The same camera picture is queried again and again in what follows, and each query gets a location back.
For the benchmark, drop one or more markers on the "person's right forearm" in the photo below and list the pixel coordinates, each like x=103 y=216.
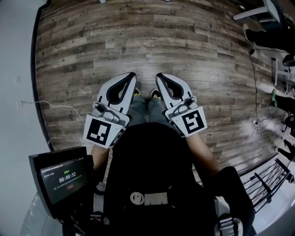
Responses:
x=202 y=154

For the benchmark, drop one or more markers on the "person's right leg grey jeans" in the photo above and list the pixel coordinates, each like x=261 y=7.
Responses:
x=156 y=110

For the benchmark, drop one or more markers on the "black metal railing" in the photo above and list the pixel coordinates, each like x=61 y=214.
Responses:
x=265 y=184

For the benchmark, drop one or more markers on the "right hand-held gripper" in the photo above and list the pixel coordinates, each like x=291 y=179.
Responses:
x=193 y=122

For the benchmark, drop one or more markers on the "white table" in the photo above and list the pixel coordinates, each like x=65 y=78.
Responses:
x=253 y=12

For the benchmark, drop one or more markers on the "person's left forearm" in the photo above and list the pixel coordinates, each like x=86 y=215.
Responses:
x=100 y=159

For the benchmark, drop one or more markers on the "person's left black yellow shoe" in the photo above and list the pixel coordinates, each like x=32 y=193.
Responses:
x=137 y=92

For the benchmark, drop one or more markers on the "white power strip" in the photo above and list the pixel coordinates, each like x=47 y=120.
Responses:
x=255 y=122

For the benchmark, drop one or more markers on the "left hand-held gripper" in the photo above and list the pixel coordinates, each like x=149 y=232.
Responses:
x=101 y=131

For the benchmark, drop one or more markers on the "person's left leg grey jeans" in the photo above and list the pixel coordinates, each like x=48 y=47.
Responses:
x=138 y=110

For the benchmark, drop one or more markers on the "person's black yellow shoe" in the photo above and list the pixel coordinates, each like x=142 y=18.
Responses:
x=155 y=93
x=137 y=92

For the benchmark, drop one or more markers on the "person's black clothed torso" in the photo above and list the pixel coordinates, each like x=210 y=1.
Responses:
x=156 y=161

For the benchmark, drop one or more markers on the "grey metal desk frame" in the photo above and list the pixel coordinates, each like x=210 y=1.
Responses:
x=274 y=71

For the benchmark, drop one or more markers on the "white wall socket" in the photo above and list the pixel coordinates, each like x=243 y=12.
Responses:
x=20 y=104

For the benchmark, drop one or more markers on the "black timer monitor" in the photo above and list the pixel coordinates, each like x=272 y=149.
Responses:
x=62 y=179

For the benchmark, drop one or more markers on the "person's leg grey jeans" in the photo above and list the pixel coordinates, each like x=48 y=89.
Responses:
x=156 y=110
x=138 y=110

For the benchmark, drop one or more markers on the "person's right black yellow shoe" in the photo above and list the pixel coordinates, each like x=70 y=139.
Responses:
x=155 y=93

